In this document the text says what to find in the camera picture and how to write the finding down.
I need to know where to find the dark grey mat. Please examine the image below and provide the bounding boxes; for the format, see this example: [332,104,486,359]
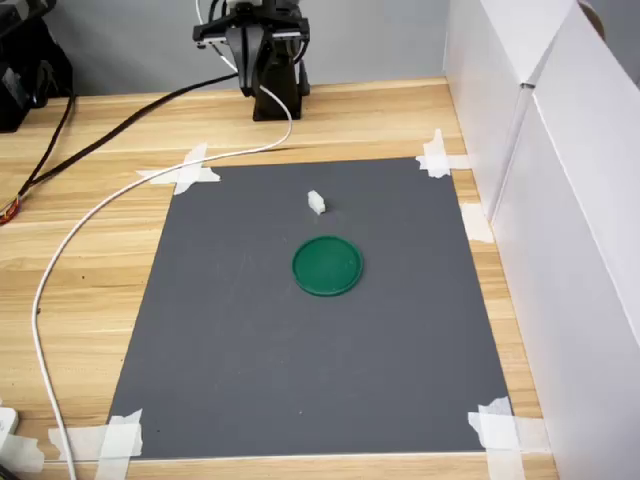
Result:
[107,157,516,459]

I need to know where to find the thin black cable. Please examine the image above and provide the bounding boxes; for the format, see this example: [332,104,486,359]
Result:
[18,93,76,195]

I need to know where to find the round green lid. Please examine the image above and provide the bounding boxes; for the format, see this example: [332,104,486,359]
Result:
[291,234,365,298]

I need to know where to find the white tape piece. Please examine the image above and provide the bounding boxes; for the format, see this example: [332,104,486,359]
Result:
[414,128,472,180]
[459,202,495,245]
[135,141,222,196]
[0,433,46,474]
[467,395,551,480]
[47,407,145,480]

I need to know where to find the white camera cable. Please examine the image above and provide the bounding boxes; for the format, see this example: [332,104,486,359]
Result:
[31,0,294,480]

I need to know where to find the brown round object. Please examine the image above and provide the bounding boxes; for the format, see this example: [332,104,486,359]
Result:
[578,0,607,42]

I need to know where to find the small white plastic terminal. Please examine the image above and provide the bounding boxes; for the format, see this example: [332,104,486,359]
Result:
[305,189,329,215]

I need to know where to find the black braided cable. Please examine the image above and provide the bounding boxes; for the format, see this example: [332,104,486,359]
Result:
[17,72,240,196]

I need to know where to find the coloured wire bundle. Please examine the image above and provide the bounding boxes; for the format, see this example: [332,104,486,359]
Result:
[0,192,24,227]

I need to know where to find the white cardboard partition box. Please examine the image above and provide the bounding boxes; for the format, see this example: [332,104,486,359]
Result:
[489,0,640,480]
[442,0,586,224]

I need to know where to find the black equipment box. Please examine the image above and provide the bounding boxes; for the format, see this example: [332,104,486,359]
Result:
[0,0,76,134]

